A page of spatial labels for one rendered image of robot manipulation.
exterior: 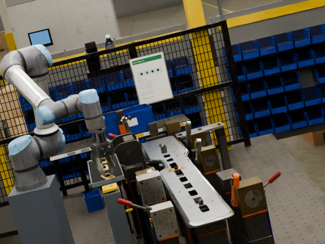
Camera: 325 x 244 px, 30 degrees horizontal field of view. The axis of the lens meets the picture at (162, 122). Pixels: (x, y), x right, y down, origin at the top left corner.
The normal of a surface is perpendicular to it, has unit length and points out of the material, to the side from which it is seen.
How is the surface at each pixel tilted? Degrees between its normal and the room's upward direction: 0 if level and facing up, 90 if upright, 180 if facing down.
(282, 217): 0
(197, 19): 90
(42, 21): 90
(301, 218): 0
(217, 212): 0
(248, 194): 90
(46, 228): 90
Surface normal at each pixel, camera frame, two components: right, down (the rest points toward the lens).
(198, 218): -0.22, -0.95
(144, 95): 0.17, 0.19
